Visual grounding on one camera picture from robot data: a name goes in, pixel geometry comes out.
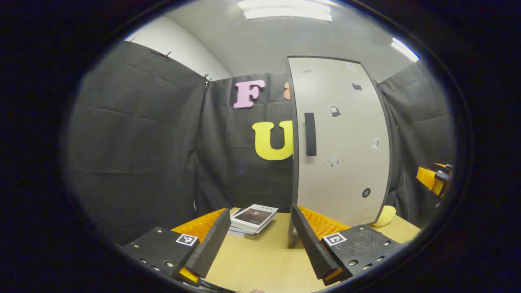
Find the large ceiling light panel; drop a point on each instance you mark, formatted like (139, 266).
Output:
(285, 12)

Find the yellow round soft toy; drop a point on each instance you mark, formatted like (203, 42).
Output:
(386, 215)

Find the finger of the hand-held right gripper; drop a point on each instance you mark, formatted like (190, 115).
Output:
(429, 177)

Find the grey cabinet door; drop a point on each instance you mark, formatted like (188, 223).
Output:
(346, 134)

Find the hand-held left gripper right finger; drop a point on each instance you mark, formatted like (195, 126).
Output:
(311, 244)

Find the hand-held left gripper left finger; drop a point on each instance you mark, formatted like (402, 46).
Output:
(211, 244)

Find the black backdrop cloth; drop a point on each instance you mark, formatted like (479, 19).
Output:
(134, 142)

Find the small ceiling light panel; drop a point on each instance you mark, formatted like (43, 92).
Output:
(405, 49)

